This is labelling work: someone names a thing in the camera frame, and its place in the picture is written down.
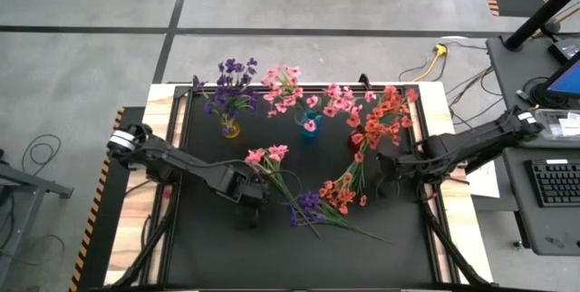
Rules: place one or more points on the white paper sheet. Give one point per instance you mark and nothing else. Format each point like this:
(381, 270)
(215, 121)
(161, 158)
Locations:
(485, 183)

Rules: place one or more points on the grey side desk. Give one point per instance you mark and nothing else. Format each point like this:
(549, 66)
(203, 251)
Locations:
(521, 219)

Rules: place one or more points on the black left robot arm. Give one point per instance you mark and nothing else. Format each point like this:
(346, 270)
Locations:
(181, 165)

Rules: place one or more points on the blue-screen monitor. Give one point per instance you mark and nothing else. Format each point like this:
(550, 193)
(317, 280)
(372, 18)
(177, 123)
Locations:
(568, 79)

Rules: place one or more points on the black keyboard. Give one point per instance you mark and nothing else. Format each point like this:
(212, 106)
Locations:
(557, 185)

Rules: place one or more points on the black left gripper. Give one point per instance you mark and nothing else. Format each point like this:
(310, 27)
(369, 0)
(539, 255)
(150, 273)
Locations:
(247, 187)

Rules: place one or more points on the yellow glass vase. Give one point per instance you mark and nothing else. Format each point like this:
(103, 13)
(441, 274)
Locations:
(232, 131)

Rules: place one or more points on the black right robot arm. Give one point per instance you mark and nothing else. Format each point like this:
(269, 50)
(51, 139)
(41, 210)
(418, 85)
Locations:
(476, 144)

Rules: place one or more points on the grey metal stand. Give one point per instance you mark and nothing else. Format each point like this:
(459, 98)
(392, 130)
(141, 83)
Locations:
(27, 178)

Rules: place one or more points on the purple artificial flower bunch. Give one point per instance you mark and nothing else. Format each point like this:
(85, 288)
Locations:
(231, 94)
(310, 201)

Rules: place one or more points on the red glass vase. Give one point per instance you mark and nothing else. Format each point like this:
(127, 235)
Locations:
(352, 143)

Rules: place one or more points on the black metal table frame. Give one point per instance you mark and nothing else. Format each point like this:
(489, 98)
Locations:
(294, 287)

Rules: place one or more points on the clear plastic box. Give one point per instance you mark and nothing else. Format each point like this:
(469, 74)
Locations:
(550, 124)

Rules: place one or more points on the blue glass vase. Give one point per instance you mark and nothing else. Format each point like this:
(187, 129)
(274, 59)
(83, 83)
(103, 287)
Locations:
(315, 132)

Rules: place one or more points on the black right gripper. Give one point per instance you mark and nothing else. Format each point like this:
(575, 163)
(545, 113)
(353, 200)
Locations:
(390, 167)

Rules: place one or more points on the black stand pole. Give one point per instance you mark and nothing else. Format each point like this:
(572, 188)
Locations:
(544, 11)

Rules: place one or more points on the black diagonal frame strut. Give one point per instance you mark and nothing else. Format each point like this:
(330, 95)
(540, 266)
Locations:
(452, 246)
(145, 246)

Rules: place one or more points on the small black device box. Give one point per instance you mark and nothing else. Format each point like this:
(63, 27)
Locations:
(566, 49)

